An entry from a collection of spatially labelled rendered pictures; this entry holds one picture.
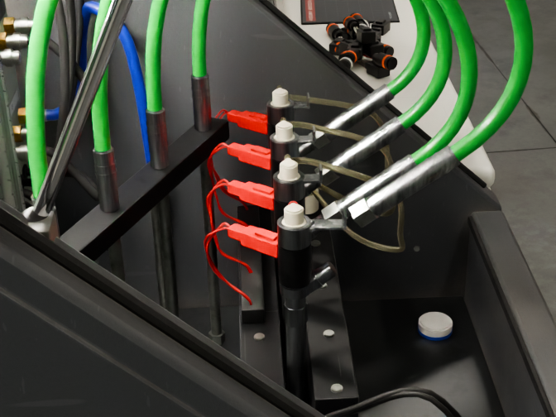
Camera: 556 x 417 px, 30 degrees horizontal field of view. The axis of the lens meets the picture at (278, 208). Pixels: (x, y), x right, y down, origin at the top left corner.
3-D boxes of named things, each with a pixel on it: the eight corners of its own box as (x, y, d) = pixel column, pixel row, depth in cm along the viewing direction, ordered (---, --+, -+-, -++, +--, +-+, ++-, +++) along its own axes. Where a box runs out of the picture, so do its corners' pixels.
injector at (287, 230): (337, 427, 94) (339, 227, 84) (283, 430, 94) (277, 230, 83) (335, 407, 96) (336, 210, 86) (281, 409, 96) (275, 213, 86)
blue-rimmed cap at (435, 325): (455, 340, 119) (456, 329, 118) (420, 342, 119) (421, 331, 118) (448, 320, 122) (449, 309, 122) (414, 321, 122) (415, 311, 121)
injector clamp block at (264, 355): (357, 524, 95) (359, 395, 88) (247, 530, 95) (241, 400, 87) (325, 310, 125) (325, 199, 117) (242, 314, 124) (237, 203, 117)
